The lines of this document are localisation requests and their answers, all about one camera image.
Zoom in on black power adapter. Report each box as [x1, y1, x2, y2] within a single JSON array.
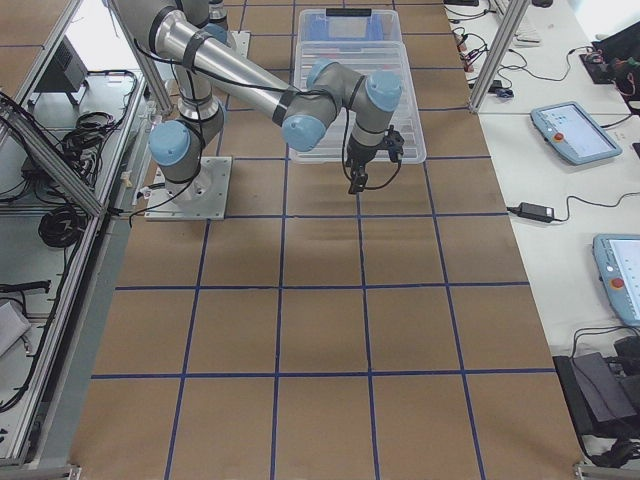
[[518, 202, 555, 223]]

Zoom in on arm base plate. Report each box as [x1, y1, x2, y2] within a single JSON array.
[[144, 157, 232, 221], [227, 30, 251, 58]]

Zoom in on aluminium frame rail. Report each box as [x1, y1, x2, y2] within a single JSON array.
[[1, 93, 106, 217]]

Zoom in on upper teach pendant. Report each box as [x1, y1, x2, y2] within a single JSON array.
[[530, 101, 622, 166]]

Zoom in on clear plastic box lid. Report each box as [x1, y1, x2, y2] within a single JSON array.
[[291, 41, 426, 165]]

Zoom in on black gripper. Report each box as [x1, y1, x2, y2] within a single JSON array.
[[346, 137, 378, 195]]

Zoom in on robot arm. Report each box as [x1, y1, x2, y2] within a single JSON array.
[[113, 1, 404, 194], [204, 0, 234, 47]]

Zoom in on aluminium frame post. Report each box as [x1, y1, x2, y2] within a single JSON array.
[[468, 0, 529, 113]]

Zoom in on coiled black cables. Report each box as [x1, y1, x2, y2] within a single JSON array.
[[38, 204, 84, 249]]

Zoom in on lower teach pendant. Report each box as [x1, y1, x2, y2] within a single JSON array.
[[592, 234, 639, 327]]

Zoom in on clear plastic storage box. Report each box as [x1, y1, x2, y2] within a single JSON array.
[[297, 8, 402, 42]]

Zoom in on black laptop stand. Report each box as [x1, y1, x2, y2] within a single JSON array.
[[553, 352, 639, 440]]

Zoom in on teach pendant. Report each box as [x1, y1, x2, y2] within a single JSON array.
[[592, 234, 639, 327], [530, 101, 622, 166]]

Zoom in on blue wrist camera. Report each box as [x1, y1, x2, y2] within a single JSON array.
[[383, 125, 405, 164]]

